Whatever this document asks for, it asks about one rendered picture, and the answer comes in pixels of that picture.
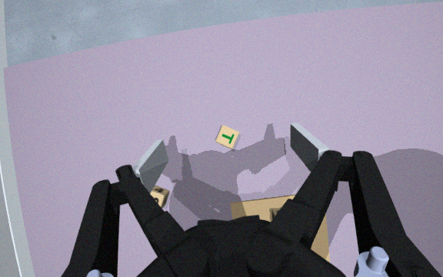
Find beige letter block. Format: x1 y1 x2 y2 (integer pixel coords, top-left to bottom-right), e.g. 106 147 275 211
216 125 239 149
151 185 169 208
271 209 280 219

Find tan square mat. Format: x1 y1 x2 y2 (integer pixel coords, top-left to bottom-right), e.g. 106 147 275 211
231 195 330 262

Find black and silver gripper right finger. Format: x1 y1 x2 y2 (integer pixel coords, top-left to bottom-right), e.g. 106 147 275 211
246 123 442 277

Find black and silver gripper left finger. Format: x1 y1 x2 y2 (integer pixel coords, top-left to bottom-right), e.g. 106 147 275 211
61 139 211 277

